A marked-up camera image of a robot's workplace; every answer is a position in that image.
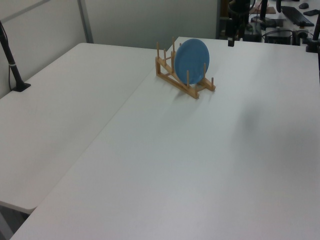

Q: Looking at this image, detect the black monitor stand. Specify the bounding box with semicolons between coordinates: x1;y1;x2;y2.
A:
250;0;286;29

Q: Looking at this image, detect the wooden plate rack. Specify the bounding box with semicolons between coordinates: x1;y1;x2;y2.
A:
155;36;217;100

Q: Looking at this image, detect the black clamp stand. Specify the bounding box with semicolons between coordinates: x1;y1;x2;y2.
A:
305;13;320;54

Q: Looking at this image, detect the black camera pole with base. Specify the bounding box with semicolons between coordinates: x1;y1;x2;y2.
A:
0;20;32;92

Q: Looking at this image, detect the black electronics box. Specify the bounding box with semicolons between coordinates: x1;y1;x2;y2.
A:
264;29;294;45

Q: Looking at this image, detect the black keyboard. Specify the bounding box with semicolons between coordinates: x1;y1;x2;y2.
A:
280;5;315;27

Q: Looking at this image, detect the blue round plate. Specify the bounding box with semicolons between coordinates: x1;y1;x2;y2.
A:
174;38;210;85

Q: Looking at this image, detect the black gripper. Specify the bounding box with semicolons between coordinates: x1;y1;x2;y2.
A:
225;12;251;48

